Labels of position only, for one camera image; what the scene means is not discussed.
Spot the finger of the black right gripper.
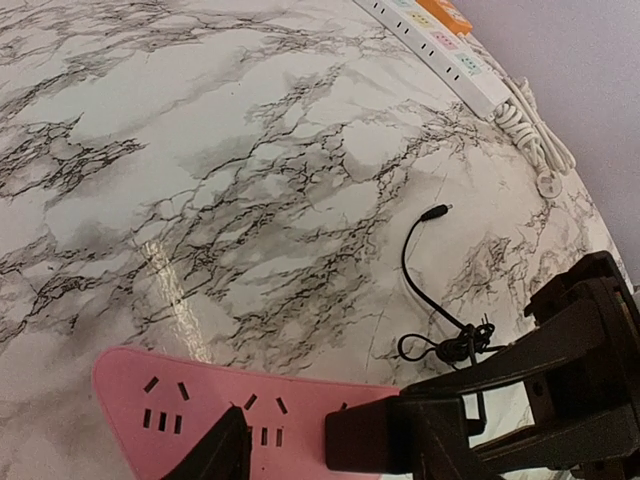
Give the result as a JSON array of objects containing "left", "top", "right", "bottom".
[{"left": 324, "top": 324, "right": 609, "bottom": 480}]

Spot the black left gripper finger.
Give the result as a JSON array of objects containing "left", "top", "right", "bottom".
[{"left": 164, "top": 406, "right": 250, "bottom": 480}]

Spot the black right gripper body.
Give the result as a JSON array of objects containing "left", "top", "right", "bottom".
[{"left": 523, "top": 251, "right": 639, "bottom": 479}]

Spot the pink triangular power strip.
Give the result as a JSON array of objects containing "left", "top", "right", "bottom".
[{"left": 92, "top": 347, "right": 399, "bottom": 479}]

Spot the black power adapter with cable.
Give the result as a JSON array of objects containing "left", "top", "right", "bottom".
[{"left": 397, "top": 202, "right": 506, "bottom": 431}]

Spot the white multicolour power strip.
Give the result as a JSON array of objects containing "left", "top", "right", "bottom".
[{"left": 357, "top": 0, "right": 511, "bottom": 119}]

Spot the orange power strip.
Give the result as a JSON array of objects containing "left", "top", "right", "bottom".
[{"left": 417, "top": 0, "right": 473, "bottom": 35}]

